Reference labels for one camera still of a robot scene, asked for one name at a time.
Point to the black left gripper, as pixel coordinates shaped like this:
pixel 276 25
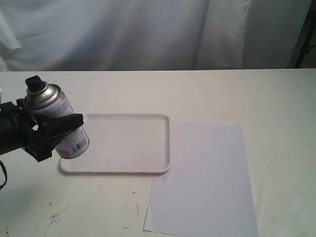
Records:
pixel 42 134

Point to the silver spray can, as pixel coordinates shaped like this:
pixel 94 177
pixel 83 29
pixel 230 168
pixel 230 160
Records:
pixel 50 101

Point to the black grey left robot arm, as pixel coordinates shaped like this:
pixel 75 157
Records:
pixel 11 137

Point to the white plastic tray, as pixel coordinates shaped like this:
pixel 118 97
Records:
pixel 118 143

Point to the white backdrop cloth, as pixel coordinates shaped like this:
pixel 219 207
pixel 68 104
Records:
pixel 134 35

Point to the white paper sheet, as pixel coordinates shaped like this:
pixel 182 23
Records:
pixel 207 191

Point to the black stand pole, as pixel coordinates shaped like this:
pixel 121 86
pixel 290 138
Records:
pixel 306 47

